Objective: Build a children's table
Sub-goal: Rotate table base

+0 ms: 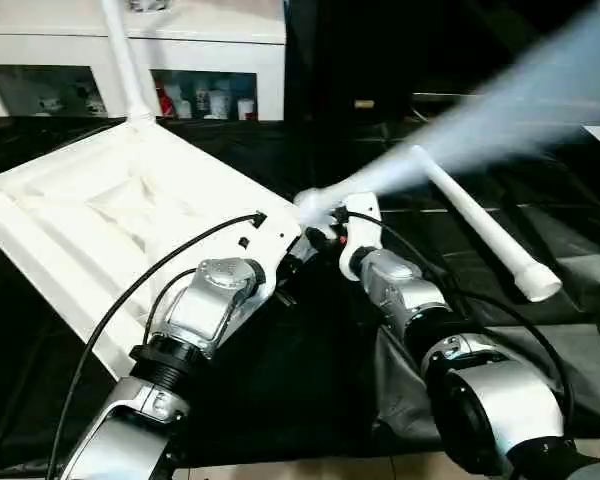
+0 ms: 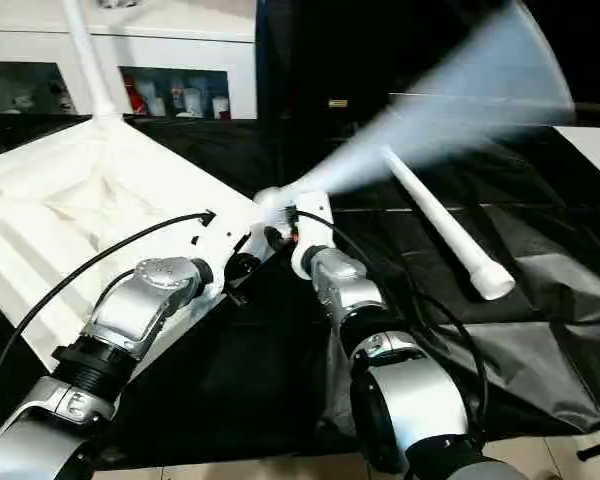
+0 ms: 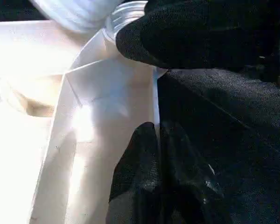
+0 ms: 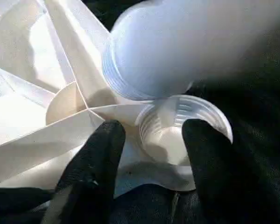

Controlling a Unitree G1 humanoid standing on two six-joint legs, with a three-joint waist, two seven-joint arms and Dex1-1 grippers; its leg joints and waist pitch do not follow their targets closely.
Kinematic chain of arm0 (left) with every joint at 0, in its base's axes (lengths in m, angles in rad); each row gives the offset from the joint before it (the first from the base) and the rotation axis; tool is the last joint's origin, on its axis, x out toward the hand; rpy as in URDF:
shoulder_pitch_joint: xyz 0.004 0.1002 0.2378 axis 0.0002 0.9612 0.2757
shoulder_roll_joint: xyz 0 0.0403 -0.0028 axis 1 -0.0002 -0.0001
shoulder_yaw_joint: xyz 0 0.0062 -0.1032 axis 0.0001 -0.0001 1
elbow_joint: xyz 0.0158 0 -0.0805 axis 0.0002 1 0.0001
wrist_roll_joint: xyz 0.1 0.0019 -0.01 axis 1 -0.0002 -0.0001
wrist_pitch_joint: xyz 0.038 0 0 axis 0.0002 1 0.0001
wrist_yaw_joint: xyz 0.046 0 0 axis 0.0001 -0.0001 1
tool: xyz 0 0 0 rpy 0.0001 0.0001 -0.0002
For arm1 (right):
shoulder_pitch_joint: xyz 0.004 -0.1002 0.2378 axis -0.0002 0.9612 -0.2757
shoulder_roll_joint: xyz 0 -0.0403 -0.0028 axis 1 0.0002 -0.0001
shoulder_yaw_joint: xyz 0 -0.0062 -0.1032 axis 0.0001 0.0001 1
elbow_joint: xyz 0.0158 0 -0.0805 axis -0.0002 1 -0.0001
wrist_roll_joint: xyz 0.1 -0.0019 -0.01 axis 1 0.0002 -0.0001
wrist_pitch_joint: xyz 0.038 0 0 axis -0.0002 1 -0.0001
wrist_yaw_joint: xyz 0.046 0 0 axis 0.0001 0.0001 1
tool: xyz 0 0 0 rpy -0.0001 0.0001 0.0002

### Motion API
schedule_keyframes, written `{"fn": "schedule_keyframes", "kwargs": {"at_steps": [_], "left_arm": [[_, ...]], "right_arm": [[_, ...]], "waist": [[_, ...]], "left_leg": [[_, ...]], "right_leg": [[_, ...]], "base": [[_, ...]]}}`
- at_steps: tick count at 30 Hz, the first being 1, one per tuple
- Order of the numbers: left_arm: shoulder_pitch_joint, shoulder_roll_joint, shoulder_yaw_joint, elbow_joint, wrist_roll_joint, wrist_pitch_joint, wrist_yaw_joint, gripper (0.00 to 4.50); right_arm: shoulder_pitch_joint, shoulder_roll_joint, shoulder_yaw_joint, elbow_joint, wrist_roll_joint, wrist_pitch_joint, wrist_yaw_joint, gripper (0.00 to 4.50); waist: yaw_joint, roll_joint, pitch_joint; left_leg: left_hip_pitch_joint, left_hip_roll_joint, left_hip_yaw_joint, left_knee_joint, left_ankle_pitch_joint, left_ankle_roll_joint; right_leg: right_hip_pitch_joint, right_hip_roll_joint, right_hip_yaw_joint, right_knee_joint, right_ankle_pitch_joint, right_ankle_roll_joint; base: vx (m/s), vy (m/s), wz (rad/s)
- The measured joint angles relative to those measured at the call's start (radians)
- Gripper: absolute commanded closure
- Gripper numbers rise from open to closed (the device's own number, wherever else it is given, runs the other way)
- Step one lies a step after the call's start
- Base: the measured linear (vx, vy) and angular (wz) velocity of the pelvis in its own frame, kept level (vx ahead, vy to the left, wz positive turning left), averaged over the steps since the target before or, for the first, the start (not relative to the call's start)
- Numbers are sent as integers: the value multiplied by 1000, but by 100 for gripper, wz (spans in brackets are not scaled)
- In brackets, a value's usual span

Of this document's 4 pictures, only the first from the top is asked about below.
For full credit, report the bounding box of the white plastic table leg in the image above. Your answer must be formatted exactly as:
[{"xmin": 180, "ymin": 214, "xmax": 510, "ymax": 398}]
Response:
[
  {"xmin": 101, "ymin": 0, "xmax": 157, "ymax": 132},
  {"xmin": 411, "ymin": 143, "xmax": 564, "ymax": 304},
  {"xmin": 293, "ymin": 0, "xmax": 600, "ymax": 229}
]

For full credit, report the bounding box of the white plastic table top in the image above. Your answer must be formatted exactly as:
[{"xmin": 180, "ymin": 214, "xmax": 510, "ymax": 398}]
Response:
[{"xmin": 0, "ymin": 117, "xmax": 309, "ymax": 384}]

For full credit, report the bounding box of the black work mat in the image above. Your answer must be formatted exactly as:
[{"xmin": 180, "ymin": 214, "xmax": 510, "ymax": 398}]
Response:
[{"xmin": 0, "ymin": 117, "xmax": 600, "ymax": 474}]

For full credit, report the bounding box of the red bottle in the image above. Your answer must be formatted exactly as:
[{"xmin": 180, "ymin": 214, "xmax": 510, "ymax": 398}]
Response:
[{"xmin": 157, "ymin": 84, "xmax": 175, "ymax": 119}]

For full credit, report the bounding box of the black cabinet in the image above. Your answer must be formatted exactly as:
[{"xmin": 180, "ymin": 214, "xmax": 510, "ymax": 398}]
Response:
[{"xmin": 285, "ymin": 0, "xmax": 600, "ymax": 126}]

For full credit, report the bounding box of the white glass-door cabinet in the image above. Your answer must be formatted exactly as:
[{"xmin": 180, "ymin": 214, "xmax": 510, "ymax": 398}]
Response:
[{"xmin": 0, "ymin": 0, "xmax": 287, "ymax": 121}]

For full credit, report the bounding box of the clear glass ornament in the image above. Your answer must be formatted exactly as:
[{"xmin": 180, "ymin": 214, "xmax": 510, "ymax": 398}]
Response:
[{"xmin": 129, "ymin": 0, "xmax": 171, "ymax": 14}]

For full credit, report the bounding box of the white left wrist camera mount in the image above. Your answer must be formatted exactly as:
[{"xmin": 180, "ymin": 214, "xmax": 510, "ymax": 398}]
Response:
[{"xmin": 229, "ymin": 209, "xmax": 304, "ymax": 301}]

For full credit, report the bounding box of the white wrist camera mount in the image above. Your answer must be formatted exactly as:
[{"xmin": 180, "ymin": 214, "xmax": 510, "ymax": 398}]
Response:
[
  {"xmin": 229, "ymin": 209, "xmax": 304, "ymax": 301},
  {"xmin": 329, "ymin": 192, "xmax": 384, "ymax": 281}
]

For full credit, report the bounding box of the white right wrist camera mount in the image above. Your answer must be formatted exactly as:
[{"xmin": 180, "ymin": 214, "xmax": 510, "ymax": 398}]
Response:
[{"xmin": 329, "ymin": 192, "xmax": 384, "ymax": 281}]

